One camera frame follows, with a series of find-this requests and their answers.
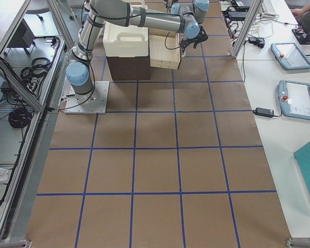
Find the white plastic tray lid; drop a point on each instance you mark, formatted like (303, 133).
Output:
(131, 41)

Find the lower teach pendant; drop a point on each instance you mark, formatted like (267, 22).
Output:
(294, 99)

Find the black power adapter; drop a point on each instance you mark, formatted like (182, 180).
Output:
(264, 112)

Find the aluminium frame rail left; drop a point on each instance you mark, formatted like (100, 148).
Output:
(13, 146)

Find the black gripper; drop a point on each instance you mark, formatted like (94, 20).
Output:
(190, 41)

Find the teach pendant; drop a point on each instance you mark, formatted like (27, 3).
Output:
(290, 56)
(294, 99)

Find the dark brown drawer cabinet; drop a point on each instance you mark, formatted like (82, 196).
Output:
(129, 68)

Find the aluminium frame post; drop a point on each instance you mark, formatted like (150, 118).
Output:
(249, 20)

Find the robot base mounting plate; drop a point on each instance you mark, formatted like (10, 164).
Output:
(92, 103)

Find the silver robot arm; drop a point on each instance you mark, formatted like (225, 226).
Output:
(183, 18)

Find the upper teach pendant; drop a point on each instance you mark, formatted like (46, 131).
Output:
(290, 56)

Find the black monitor on floor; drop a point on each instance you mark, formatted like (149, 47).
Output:
(22, 38)

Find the wooden drawer with white handle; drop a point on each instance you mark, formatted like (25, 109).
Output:
(164, 49)

